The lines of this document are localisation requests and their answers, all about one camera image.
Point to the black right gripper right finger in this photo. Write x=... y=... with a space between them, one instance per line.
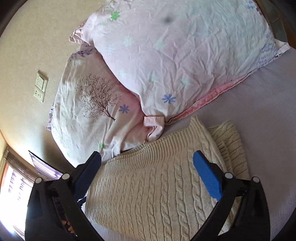
x=252 y=220

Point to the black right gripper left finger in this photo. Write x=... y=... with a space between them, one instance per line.
x=54 y=208

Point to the cream cable knit sweater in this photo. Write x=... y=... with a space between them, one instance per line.
x=153 y=192

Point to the window with blinds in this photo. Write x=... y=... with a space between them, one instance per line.
x=17 y=180

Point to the white tree print pillow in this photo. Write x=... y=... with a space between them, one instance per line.
x=93 y=111

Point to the lavender bed sheet mattress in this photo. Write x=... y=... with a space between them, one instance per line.
x=262 y=107

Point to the pink flower print pillow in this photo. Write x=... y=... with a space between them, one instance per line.
x=177 y=56

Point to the wooden headboard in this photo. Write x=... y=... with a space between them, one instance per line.
x=280 y=15

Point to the white wall switch socket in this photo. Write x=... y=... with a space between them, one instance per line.
x=40 y=86

